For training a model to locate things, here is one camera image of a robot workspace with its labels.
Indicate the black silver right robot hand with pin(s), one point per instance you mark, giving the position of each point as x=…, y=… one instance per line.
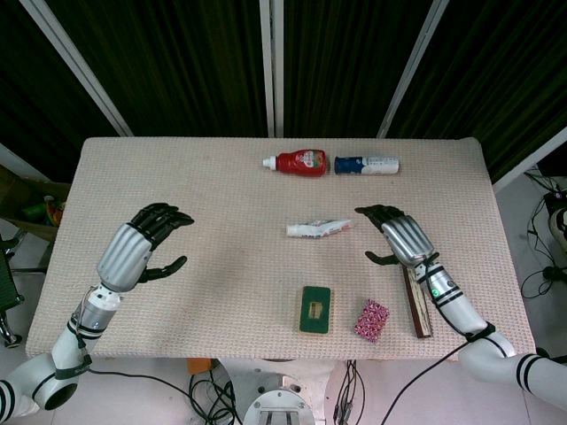
x=407, y=241

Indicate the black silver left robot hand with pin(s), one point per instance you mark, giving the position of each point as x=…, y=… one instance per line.
x=121, y=257

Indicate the white toothpaste tube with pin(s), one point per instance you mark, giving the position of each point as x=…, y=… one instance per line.
x=316, y=229

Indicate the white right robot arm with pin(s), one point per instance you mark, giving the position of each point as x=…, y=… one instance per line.
x=456, y=305

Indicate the dark red wooden stick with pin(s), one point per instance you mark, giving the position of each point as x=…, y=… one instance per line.
x=420, y=310

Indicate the blue white bottle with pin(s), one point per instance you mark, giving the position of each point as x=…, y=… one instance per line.
x=367, y=165

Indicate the pink patterned card box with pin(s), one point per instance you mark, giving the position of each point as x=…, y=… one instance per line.
x=372, y=319

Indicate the beige woven tablecloth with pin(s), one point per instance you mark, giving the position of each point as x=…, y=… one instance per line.
x=221, y=265

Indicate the black chair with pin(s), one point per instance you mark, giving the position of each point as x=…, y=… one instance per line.
x=8, y=274

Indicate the brown cardboard box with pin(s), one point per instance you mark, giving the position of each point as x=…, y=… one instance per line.
x=17, y=195

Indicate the green yellow sponge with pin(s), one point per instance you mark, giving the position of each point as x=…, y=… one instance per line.
x=315, y=325

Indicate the red ketchup bottle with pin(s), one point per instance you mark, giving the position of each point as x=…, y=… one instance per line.
x=303, y=163

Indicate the orange floor object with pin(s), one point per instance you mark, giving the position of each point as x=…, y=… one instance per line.
x=199, y=366

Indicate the dark pleated screen panel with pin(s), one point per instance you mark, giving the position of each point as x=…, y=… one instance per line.
x=345, y=66
x=26, y=79
x=500, y=75
x=177, y=66

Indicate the grey robot torso base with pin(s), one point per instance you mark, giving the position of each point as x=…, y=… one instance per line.
x=279, y=405

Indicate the white screen frame post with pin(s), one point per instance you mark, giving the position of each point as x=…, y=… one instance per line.
x=278, y=66
x=20, y=160
x=527, y=164
x=412, y=66
x=75, y=59
x=265, y=66

